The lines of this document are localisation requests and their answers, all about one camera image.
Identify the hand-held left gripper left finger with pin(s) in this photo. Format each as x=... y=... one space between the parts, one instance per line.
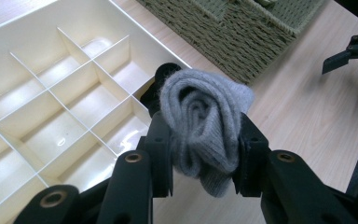
x=130 y=193

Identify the green woven basket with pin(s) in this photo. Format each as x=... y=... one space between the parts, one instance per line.
x=230 y=40

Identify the grey sock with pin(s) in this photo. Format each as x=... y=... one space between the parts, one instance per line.
x=205 y=124

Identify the cream divided storage box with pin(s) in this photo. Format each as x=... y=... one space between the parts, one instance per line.
x=43 y=46

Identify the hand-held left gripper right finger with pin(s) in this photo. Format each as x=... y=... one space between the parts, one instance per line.
x=292 y=193

